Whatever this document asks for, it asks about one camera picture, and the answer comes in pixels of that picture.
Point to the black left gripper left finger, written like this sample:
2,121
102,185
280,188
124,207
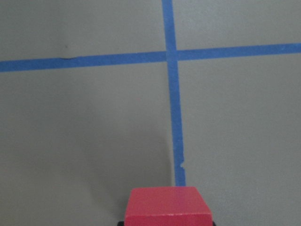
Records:
120,223

